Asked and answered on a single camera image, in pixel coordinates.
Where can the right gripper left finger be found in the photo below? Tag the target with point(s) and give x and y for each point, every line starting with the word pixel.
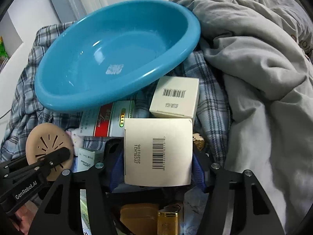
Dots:
pixel 60 211

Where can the gold lighter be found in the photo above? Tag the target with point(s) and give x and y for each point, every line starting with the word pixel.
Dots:
pixel 169 220

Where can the amber yellow case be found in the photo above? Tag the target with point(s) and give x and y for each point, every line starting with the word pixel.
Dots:
pixel 140 218

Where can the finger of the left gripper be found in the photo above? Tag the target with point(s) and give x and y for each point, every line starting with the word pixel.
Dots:
pixel 19 167

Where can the person's left hand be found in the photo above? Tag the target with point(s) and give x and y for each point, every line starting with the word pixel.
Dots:
pixel 25 215

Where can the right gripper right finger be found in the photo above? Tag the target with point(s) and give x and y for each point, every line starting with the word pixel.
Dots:
pixel 253 212

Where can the small white barcode box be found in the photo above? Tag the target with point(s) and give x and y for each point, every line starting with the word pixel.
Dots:
pixel 175 97

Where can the red white medicine box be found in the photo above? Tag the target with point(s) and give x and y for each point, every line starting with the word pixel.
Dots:
pixel 106 121

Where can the beige round bear compact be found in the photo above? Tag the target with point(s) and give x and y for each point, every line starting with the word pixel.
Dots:
pixel 44 139

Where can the green snack bag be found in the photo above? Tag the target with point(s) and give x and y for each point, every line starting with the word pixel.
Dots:
pixel 3 53

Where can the grey duvet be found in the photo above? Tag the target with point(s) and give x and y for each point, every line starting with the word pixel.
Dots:
pixel 261 50

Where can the large white barcode box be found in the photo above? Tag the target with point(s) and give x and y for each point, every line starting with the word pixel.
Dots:
pixel 158 152

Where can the white green tube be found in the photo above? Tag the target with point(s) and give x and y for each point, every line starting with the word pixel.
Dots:
pixel 84 213

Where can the pink bunny plush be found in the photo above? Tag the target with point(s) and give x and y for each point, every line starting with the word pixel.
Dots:
pixel 76 139

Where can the blue plastic basin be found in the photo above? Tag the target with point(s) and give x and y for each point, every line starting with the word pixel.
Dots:
pixel 114 52

